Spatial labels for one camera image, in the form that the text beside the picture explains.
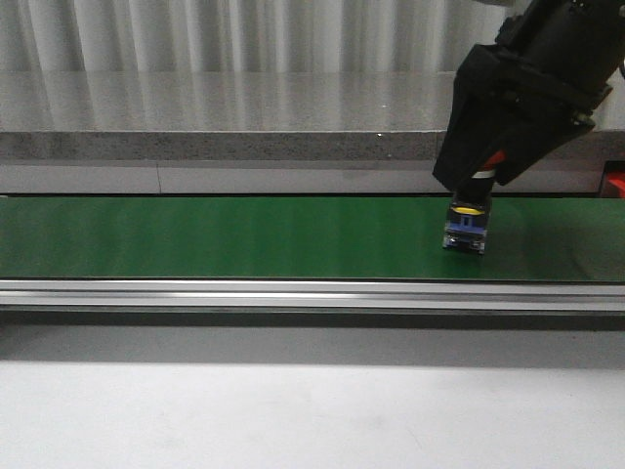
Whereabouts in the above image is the aluminium conveyor frame rail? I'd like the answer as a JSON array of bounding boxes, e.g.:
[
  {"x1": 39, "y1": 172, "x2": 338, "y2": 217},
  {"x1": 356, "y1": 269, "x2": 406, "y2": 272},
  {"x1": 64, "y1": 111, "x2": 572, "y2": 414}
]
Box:
[{"x1": 1, "y1": 279, "x2": 624, "y2": 315}]

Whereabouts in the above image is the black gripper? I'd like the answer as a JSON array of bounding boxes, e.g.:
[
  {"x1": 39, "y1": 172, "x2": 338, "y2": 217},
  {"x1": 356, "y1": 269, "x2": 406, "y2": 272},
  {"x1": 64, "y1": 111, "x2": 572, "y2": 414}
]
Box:
[{"x1": 433, "y1": 1, "x2": 624, "y2": 192}]

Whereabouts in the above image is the green conveyor belt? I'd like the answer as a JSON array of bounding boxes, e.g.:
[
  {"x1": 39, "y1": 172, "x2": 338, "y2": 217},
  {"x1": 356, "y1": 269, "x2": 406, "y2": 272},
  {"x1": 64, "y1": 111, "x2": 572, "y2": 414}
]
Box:
[{"x1": 1, "y1": 196, "x2": 624, "y2": 283}]

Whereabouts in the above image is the grey speckled stone counter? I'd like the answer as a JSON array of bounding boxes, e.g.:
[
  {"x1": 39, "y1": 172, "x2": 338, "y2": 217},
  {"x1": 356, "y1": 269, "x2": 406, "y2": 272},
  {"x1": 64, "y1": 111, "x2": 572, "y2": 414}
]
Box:
[{"x1": 0, "y1": 70, "x2": 625, "y2": 195}]

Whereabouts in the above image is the white pleated curtain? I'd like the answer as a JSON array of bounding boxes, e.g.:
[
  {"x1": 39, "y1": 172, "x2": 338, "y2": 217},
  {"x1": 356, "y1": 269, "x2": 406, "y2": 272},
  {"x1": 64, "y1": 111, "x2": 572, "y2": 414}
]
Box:
[{"x1": 1, "y1": 1, "x2": 525, "y2": 73}]

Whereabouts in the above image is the red object behind counter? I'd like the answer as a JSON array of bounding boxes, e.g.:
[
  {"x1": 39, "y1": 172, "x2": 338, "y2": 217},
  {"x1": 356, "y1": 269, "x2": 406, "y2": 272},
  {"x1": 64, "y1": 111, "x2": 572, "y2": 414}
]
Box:
[{"x1": 602, "y1": 171, "x2": 625, "y2": 199}]

